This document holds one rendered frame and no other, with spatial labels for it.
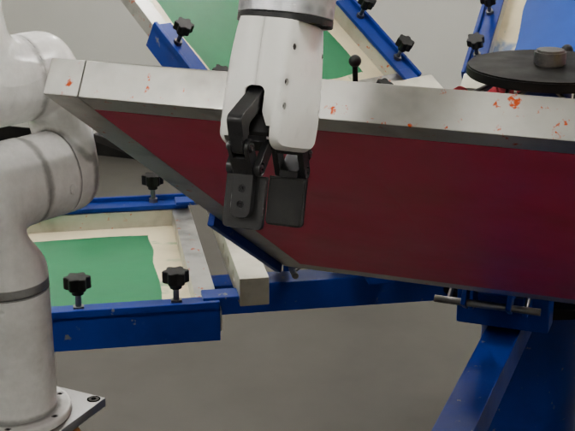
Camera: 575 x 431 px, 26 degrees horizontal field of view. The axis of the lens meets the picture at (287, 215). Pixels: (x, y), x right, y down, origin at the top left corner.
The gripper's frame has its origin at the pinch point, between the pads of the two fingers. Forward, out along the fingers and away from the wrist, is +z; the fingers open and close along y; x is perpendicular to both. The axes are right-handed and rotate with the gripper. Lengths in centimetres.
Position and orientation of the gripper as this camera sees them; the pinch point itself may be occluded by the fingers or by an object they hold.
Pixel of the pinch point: (265, 215)
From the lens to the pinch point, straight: 97.7
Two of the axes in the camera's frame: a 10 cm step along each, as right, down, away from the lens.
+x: 9.4, 1.1, -3.3
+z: -1.0, 9.9, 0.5
